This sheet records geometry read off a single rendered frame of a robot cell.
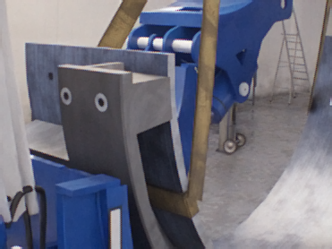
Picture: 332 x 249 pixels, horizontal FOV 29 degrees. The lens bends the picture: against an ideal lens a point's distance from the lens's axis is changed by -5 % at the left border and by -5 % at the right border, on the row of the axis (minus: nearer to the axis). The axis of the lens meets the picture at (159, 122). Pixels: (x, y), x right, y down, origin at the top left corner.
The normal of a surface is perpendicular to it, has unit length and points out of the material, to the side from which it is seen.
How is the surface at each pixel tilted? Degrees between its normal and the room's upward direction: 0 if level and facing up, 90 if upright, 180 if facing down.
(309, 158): 45
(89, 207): 90
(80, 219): 90
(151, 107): 90
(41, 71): 95
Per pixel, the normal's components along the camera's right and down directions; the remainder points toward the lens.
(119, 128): -0.69, 0.26
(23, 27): 0.73, 0.14
